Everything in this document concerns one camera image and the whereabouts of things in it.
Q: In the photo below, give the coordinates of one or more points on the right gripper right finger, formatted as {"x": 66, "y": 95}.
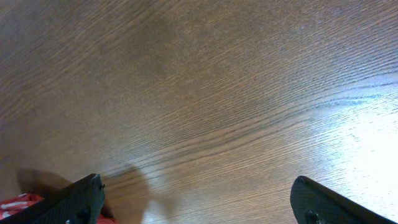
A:
{"x": 313, "y": 203}

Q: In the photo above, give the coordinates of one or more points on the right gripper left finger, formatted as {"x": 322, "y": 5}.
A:
{"x": 79, "y": 203}

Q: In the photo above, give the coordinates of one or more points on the red t-shirt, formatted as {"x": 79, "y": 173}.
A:
{"x": 17, "y": 204}

